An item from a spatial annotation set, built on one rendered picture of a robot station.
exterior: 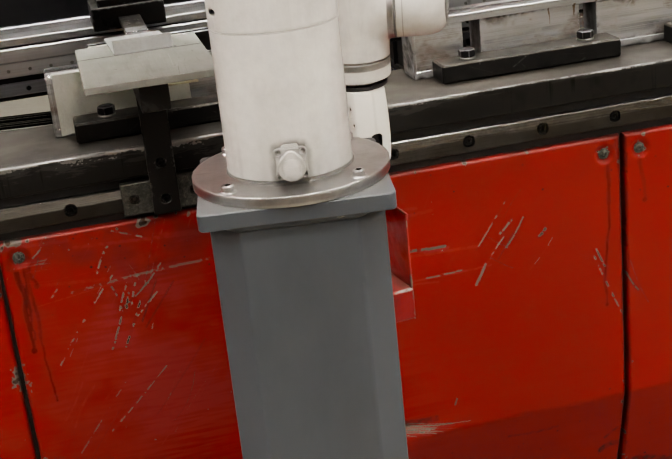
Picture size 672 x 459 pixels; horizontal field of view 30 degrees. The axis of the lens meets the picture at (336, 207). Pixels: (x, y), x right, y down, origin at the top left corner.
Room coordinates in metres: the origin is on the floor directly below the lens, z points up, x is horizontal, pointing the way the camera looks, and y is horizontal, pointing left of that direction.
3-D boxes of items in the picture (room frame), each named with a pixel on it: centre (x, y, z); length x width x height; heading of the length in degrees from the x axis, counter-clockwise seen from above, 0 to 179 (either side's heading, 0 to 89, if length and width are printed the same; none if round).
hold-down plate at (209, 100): (1.83, 0.23, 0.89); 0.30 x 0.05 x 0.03; 102
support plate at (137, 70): (1.73, 0.25, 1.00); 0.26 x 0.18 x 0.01; 12
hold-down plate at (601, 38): (1.95, -0.33, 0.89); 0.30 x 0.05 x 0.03; 102
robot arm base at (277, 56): (1.14, 0.04, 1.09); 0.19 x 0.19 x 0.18
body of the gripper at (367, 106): (1.51, -0.04, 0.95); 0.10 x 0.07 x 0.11; 21
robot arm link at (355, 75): (1.50, -0.04, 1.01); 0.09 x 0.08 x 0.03; 21
